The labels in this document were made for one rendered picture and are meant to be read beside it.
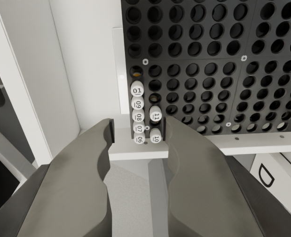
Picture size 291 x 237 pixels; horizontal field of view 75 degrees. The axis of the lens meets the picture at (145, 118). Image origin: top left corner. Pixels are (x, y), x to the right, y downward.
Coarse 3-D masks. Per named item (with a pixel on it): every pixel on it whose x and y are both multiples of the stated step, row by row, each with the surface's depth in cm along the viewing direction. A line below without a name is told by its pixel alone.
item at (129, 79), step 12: (132, 24) 16; (144, 24) 16; (144, 36) 16; (144, 48) 17; (132, 60) 18; (144, 72) 18; (144, 84) 19; (132, 96) 19; (144, 96) 19; (132, 108) 20; (144, 108) 20; (132, 120) 21; (144, 120) 21; (132, 132) 22; (144, 132) 22
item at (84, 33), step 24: (72, 0) 20; (96, 0) 20; (120, 0) 20; (72, 24) 21; (96, 24) 22; (120, 24) 22; (72, 48) 23; (96, 48) 23; (72, 72) 24; (96, 72) 24; (72, 96) 26; (96, 96) 26; (96, 120) 28; (120, 120) 28; (120, 144) 25; (144, 144) 25; (216, 144) 25; (240, 144) 25; (264, 144) 25; (288, 144) 24
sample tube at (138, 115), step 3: (135, 111) 19; (138, 111) 19; (141, 111) 19; (132, 114) 20; (135, 114) 19; (138, 114) 19; (141, 114) 19; (135, 117) 19; (138, 117) 19; (141, 117) 19; (135, 120) 19; (138, 120) 19; (141, 120) 19
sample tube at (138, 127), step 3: (135, 123) 20; (138, 123) 20; (141, 123) 20; (135, 126) 20; (138, 126) 20; (141, 126) 20; (144, 126) 20; (135, 129) 20; (138, 129) 20; (141, 129) 20; (135, 132) 20; (138, 132) 20; (141, 132) 20
